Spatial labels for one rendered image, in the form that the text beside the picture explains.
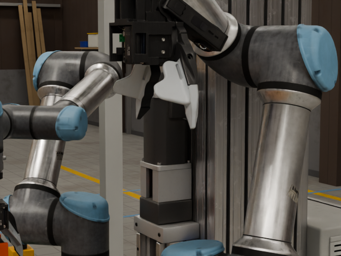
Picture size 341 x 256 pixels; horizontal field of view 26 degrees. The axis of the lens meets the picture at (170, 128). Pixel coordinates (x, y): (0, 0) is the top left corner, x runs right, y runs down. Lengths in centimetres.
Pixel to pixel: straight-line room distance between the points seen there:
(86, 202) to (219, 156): 39
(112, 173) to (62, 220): 307
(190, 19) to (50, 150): 96
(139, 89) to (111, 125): 374
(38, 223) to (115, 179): 307
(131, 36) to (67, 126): 67
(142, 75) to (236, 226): 61
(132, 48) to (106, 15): 381
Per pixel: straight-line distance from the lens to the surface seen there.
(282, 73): 130
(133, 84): 104
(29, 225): 180
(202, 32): 100
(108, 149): 480
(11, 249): 236
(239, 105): 153
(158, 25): 95
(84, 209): 174
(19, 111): 164
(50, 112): 161
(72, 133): 159
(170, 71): 95
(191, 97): 94
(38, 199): 182
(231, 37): 134
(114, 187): 485
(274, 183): 128
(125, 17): 97
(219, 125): 151
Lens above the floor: 163
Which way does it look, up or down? 6 degrees down
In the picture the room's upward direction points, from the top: straight up
